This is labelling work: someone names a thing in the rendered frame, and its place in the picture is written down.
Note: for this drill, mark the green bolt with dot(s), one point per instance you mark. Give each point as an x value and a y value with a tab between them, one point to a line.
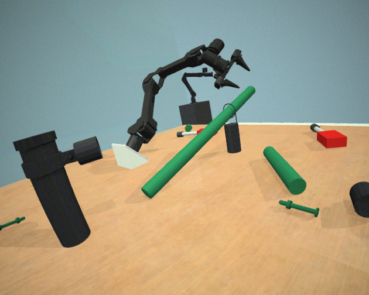
17	220
290	205

